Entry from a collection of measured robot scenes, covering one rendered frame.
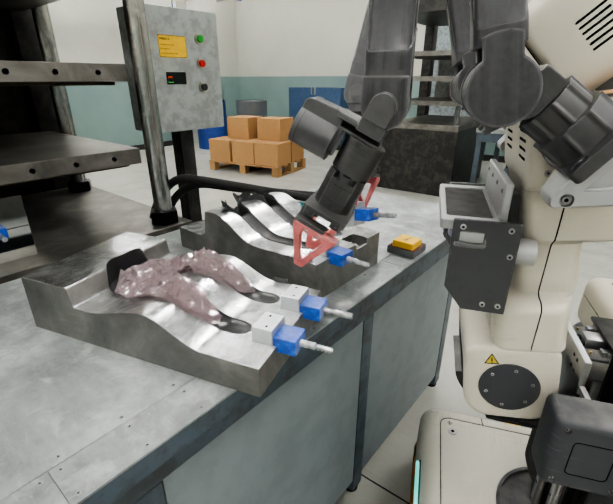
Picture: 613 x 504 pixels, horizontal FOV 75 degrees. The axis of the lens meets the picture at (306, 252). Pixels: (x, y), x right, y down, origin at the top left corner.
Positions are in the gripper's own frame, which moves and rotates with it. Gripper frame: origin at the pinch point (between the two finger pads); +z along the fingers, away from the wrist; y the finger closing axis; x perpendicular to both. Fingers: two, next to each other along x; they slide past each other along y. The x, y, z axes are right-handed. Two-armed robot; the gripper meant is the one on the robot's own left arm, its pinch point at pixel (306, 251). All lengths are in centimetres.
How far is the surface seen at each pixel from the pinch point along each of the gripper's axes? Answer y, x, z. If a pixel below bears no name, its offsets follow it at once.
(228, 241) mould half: -28.8, -20.2, 24.0
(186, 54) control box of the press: -84, -76, 1
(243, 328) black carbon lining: 3.0, -2.9, 17.6
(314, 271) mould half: -17.7, 2.5, 12.4
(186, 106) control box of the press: -82, -69, 17
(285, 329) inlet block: 3.7, 3.4, 12.4
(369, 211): -31.5, 6.3, -0.5
